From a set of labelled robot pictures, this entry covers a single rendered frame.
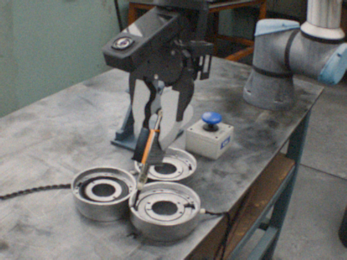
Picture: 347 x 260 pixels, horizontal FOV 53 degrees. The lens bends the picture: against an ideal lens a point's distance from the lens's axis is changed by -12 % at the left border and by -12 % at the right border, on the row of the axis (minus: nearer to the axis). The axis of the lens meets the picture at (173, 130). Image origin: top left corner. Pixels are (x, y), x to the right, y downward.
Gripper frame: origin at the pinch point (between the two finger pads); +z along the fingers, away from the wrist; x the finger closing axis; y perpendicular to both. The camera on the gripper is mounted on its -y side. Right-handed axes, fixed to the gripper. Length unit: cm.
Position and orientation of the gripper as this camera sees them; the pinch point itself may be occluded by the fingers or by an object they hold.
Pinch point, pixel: (152, 138)
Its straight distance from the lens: 55.0
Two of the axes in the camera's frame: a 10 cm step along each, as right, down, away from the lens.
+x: -8.2, -3.1, 4.8
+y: 5.5, -2.3, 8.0
